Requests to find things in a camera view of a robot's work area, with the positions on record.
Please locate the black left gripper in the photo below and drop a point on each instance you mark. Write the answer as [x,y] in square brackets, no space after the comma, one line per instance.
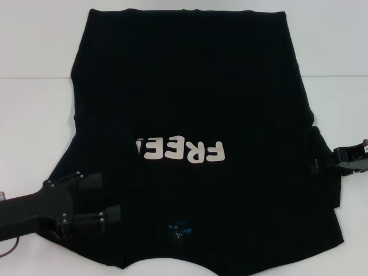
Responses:
[34,210]

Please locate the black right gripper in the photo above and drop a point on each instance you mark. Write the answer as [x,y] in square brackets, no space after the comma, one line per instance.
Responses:
[353,159]

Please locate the black shirt with FREE print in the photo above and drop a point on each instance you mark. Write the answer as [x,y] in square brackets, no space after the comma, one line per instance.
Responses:
[195,86]

